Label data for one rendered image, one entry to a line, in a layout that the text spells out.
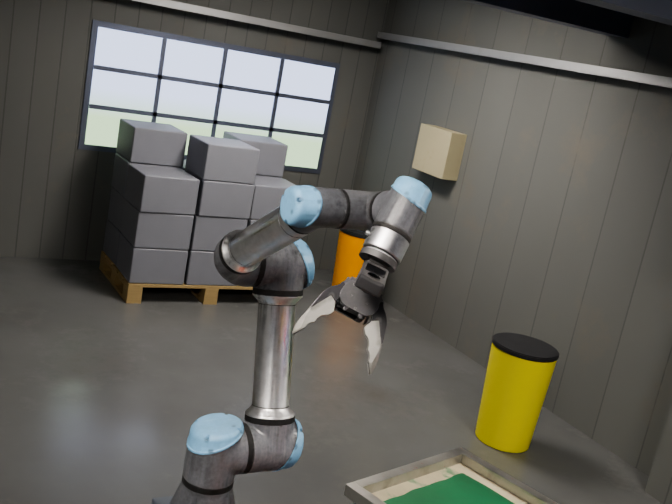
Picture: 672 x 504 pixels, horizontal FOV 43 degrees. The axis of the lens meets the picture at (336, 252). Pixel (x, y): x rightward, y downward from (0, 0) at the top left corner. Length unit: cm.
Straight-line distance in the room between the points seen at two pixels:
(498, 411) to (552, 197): 179
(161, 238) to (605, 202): 336
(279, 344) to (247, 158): 511
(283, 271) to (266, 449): 40
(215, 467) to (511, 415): 379
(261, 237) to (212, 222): 534
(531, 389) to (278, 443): 365
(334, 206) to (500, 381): 404
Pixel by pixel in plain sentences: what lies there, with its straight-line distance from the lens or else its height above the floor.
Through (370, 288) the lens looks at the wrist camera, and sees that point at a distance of 140.
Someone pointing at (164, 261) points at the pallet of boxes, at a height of 36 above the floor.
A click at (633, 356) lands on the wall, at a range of 599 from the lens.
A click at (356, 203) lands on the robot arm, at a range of 158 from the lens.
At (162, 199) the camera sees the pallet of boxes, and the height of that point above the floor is 86.
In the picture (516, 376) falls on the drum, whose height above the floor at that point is 52.
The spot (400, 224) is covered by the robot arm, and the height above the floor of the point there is 200.
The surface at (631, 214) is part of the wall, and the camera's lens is 602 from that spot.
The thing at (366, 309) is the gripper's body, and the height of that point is 185.
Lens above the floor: 228
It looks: 14 degrees down
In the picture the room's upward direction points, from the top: 11 degrees clockwise
